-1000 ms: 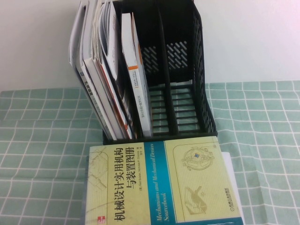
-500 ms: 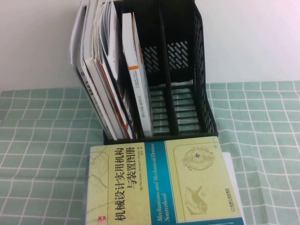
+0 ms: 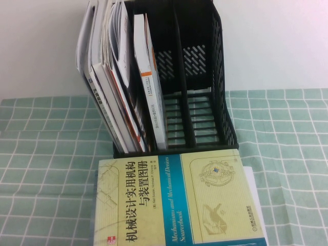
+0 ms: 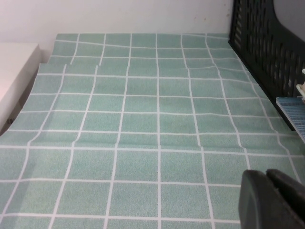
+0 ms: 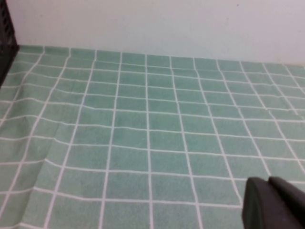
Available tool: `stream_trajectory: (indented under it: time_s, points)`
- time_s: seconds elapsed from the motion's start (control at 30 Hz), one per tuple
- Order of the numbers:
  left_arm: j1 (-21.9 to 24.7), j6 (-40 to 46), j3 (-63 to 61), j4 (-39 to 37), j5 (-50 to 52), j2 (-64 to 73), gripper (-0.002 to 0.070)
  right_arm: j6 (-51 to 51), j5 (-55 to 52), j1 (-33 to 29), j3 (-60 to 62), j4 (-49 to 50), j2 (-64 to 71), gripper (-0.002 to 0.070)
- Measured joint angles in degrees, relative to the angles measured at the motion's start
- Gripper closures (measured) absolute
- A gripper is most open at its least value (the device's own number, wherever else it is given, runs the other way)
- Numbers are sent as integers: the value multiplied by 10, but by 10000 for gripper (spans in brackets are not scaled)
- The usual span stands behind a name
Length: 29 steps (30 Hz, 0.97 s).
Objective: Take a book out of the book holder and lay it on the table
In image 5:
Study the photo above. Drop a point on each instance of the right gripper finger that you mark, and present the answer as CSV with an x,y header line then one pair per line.
x,y
269,205

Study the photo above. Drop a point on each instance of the black plastic book holder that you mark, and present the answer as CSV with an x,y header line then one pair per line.
x,y
6,47

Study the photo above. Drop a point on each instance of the green checkered tablecloth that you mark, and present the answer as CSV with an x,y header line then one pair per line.
x,y
143,131

